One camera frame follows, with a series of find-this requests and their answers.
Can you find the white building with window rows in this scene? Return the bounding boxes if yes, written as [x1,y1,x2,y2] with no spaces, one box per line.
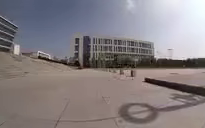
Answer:
[73,34,156,69]

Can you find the grey paved plaza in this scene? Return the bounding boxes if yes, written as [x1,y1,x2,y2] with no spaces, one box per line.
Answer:
[0,67,205,128]

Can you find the low white building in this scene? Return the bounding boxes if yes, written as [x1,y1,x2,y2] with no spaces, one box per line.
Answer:
[29,50,53,61]

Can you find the pale tower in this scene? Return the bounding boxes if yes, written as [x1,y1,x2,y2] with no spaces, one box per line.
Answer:
[167,47,175,60]

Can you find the row of trees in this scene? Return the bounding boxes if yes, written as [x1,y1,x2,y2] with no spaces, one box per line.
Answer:
[89,54,205,70]

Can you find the small white structure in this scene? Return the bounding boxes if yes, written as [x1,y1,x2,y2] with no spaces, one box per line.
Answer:
[13,44,21,56]

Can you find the wide stone steps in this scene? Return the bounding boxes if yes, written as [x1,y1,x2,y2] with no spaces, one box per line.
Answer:
[0,49,78,82]

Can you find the grey building with banded front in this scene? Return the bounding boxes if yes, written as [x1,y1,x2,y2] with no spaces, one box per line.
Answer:
[0,9,19,53]

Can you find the low dark wall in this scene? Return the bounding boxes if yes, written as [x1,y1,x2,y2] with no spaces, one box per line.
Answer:
[143,77,205,100]

